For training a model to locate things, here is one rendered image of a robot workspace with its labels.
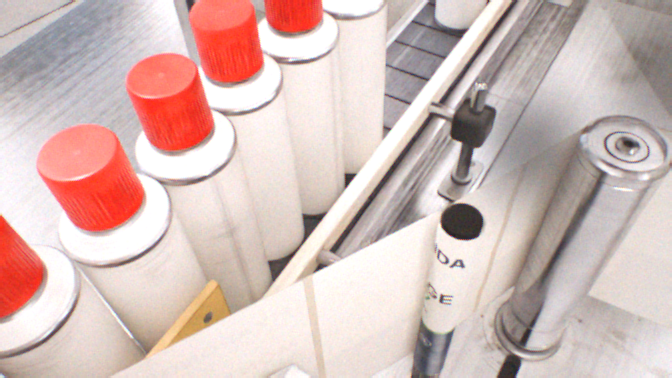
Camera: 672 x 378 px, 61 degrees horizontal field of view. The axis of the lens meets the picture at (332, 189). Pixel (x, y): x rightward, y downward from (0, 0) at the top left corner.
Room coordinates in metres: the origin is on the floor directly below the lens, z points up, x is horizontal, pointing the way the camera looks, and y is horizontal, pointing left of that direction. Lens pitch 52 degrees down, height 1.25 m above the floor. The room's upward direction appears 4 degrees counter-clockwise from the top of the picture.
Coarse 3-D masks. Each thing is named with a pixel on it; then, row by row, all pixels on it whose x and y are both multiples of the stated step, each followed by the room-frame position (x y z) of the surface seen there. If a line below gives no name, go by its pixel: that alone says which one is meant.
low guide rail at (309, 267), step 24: (504, 0) 0.49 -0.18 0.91; (480, 24) 0.45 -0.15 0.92; (456, 48) 0.42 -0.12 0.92; (456, 72) 0.40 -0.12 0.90; (432, 96) 0.36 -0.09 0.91; (408, 120) 0.33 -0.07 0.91; (384, 144) 0.31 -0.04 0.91; (384, 168) 0.29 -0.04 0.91; (360, 192) 0.26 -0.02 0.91; (336, 216) 0.24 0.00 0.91; (312, 240) 0.22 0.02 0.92; (336, 240) 0.23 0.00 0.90; (288, 264) 0.20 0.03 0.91; (312, 264) 0.20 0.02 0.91
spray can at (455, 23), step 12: (444, 0) 0.50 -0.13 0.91; (456, 0) 0.49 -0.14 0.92; (468, 0) 0.49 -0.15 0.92; (480, 0) 0.49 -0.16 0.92; (444, 12) 0.50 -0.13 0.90; (456, 12) 0.49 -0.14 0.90; (468, 12) 0.49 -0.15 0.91; (480, 12) 0.49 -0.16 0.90; (444, 24) 0.50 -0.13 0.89; (456, 24) 0.49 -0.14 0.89; (468, 24) 0.49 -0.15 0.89
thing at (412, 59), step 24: (432, 0) 0.55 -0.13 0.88; (408, 24) 0.51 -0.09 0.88; (432, 24) 0.51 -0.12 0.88; (408, 48) 0.47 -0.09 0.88; (432, 48) 0.47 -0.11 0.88; (480, 48) 0.46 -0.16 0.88; (408, 72) 0.43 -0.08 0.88; (432, 72) 0.43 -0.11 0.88; (384, 96) 0.40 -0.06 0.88; (408, 96) 0.40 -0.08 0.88; (384, 120) 0.37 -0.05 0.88; (408, 144) 0.34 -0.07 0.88; (360, 216) 0.28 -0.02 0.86
